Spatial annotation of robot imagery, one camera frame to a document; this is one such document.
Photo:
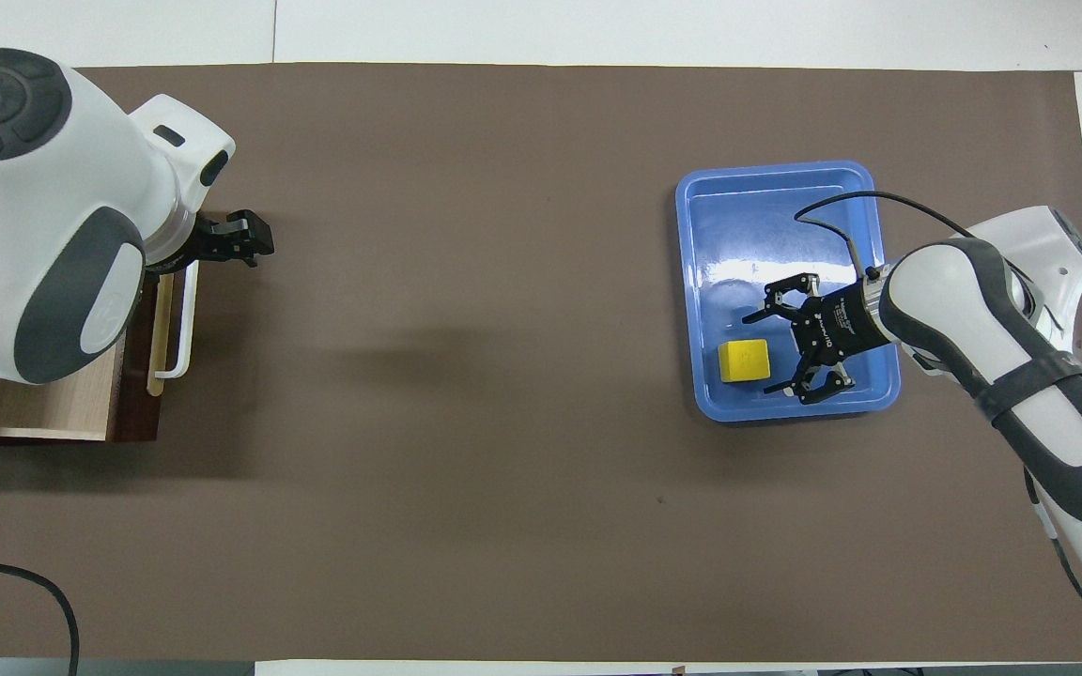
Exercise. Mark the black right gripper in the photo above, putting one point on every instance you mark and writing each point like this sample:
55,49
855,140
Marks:
837,324

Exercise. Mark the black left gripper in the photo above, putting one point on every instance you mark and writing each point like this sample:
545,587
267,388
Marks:
210,239

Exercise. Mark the yellow block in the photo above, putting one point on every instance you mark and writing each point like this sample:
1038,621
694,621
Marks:
744,361

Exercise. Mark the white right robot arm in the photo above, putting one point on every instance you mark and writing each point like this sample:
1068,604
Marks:
945,300

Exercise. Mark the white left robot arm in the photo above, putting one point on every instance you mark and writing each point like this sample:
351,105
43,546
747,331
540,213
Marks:
34,235

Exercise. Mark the blue plastic tray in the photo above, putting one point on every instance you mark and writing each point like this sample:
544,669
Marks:
738,225

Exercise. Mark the brown table mat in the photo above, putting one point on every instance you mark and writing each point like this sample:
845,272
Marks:
503,422

